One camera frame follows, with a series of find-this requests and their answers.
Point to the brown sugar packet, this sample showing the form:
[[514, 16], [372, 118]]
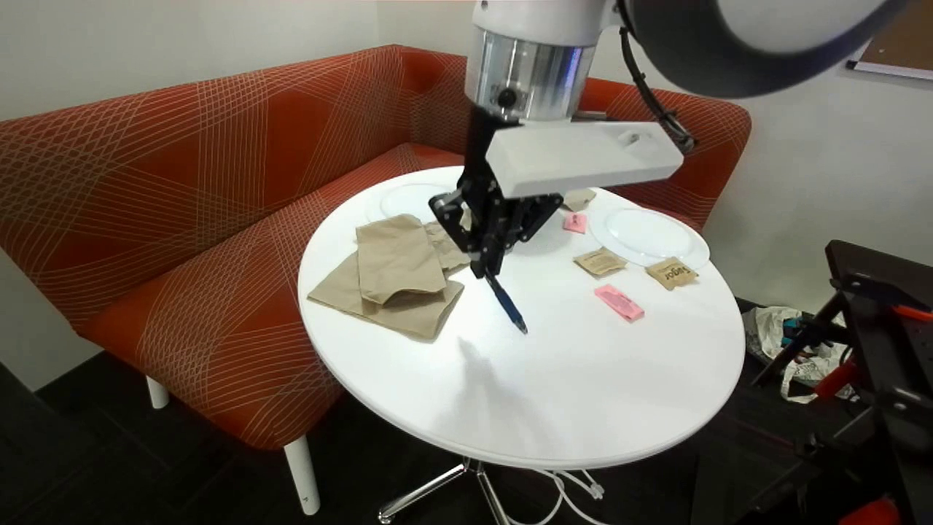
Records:
[[672, 271], [602, 264]]

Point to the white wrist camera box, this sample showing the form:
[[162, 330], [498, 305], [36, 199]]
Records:
[[571, 155]]

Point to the black equipment stand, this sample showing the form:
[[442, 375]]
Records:
[[879, 465]]

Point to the blue pen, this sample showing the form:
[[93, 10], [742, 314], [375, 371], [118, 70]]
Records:
[[506, 301]]

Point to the folded brown paper napkin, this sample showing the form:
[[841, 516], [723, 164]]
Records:
[[395, 255]]

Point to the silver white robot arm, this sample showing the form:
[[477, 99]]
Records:
[[525, 64]]

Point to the large brown paper napkin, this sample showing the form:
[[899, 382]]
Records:
[[418, 315]]

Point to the pink sweetener packet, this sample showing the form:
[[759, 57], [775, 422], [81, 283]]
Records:
[[574, 223], [619, 301]]

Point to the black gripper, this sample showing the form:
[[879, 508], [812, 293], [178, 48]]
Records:
[[477, 217]]

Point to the white plastic bag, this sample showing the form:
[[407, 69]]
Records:
[[771, 330]]

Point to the chrome table base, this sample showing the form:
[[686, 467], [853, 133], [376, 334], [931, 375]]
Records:
[[561, 483]]

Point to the orange patterned sofa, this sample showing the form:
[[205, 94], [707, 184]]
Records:
[[181, 228]]

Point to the round white table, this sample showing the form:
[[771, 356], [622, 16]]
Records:
[[583, 390]]

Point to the white round plate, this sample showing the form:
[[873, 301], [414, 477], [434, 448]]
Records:
[[647, 236]]

